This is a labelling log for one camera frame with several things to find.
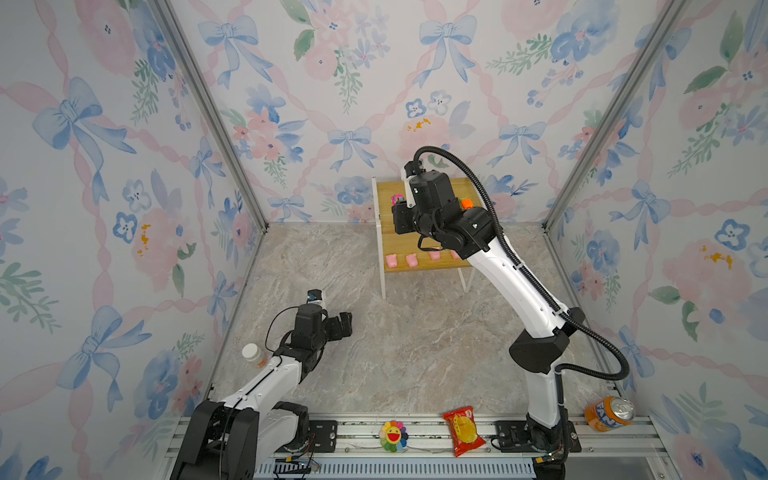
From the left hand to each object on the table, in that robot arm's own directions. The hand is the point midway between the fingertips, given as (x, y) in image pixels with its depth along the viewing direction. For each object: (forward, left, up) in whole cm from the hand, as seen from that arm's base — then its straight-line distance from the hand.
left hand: (338, 314), depth 89 cm
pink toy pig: (+12, -22, +11) cm, 27 cm away
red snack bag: (-30, -34, -4) cm, 45 cm away
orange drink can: (-27, -66, +4) cm, 71 cm away
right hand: (+12, -17, +32) cm, 38 cm away
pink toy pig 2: (+11, -16, +11) cm, 23 cm away
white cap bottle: (-13, +21, +1) cm, 25 cm away
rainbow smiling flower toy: (-31, -17, -5) cm, 35 cm away
